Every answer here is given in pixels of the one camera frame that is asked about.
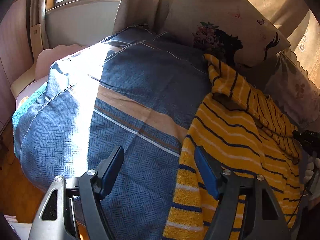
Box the white leaf print pillow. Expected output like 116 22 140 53
264 48 319 132

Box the blue plaid bed sheet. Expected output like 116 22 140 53
14 27 210 239

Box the white gloved hand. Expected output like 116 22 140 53
303 158 319 201

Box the cream pillow with woman silhouette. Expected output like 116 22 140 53
164 0 290 67

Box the pink mattress edge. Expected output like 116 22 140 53
10 44 86 110

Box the yellow striped knit sweater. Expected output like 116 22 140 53
163 54 302 239

